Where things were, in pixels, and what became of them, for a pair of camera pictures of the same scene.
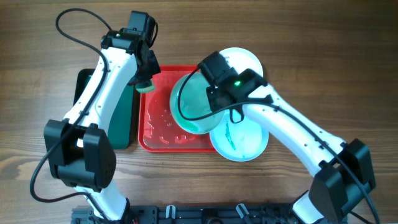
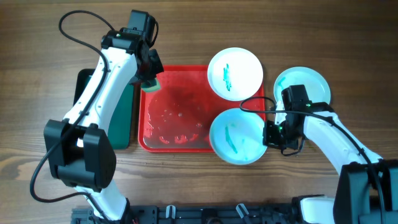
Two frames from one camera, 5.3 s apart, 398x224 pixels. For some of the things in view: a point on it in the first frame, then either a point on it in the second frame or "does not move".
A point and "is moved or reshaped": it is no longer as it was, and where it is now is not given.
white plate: x=195 y=99 -> x=315 y=83
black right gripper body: x=212 y=90 -> x=281 y=135
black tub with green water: x=122 y=121 does not move
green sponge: x=144 y=88 is moved or reshaped
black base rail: x=253 y=214 does not move
